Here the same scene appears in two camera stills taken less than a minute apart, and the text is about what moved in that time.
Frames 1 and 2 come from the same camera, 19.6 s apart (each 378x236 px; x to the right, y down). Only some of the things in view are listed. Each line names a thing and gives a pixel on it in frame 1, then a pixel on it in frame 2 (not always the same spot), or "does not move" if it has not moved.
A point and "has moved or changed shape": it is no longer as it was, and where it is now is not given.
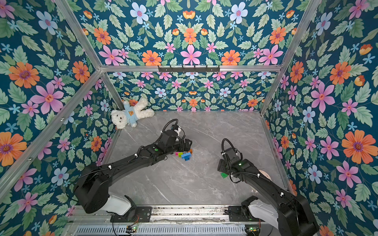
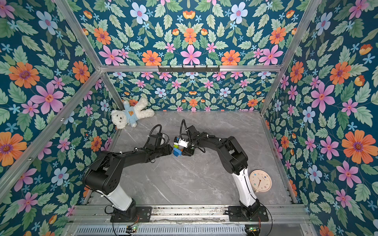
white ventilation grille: x=162 y=230 does not move
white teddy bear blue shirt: x=120 y=118 does not move
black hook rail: x=188 y=68 does not move
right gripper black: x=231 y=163 → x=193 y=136
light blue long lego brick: x=186 y=156 has moved or changed shape
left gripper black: x=187 y=146 → x=168 y=149
